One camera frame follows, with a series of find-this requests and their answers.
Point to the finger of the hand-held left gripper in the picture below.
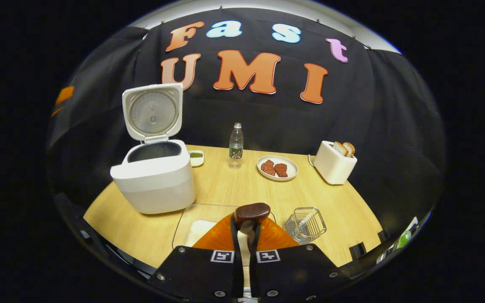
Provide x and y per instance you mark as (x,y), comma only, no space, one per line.
(65,96)

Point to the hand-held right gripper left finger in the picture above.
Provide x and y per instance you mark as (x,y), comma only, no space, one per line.
(196,273)

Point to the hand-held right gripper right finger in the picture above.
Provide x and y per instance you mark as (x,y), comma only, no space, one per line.
(297,273)

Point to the white rice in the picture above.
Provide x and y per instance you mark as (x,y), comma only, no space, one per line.
(200,232)

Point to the brown wooden spoon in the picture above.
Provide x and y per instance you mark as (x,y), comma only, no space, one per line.
(251,211)

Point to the white rice cooker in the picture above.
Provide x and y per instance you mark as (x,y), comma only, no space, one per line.
(158,181)

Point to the black table clamp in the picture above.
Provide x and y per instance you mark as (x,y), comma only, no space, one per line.
(383,235)
(357,251)

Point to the white oval plate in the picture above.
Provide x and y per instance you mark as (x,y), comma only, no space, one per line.
(293,169)

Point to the red meat piece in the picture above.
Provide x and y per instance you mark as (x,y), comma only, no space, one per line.
(281,170)
(267,167)

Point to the white toaster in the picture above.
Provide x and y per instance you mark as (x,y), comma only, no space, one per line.
(331,168)

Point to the green object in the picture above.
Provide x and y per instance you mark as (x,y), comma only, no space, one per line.
(403,239)

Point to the small white seasoning dish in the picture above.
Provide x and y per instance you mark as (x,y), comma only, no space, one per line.
(196,158)

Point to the toasted bread slice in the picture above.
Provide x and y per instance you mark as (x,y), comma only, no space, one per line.
(350,148)
(340,149)

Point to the clear plastic water bottle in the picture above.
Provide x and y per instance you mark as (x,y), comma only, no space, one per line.
(236,147)

